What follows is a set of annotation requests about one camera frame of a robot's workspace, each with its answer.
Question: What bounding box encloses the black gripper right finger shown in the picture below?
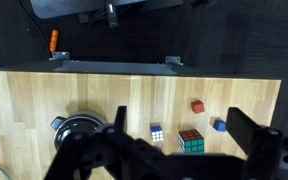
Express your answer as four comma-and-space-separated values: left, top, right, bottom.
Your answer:
226, 107, 284, 180

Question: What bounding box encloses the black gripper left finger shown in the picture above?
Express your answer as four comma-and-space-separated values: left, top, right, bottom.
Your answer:
43, 105, 165, 180

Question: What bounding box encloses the orange block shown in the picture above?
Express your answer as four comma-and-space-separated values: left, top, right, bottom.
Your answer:
190, 99, 206, 115

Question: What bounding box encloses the blue block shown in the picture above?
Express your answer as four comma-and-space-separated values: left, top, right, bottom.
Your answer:
212, 119, 227, 133

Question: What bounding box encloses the small white blue puzzle cube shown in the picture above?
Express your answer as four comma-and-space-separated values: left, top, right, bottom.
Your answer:
149, 124, 165, 144

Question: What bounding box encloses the black pot with lid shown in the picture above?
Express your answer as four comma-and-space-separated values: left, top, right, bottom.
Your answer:
50, 110, 108, 153

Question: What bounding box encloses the wooden work table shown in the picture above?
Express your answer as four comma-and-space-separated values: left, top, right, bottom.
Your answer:
48, 51, 185, 76

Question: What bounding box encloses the large Rubik's cube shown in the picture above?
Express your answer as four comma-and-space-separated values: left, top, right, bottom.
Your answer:
178, 128, 205, 155

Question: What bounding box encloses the black perforated platform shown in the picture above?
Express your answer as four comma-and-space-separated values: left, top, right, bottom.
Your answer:
29, 0, 185, 20

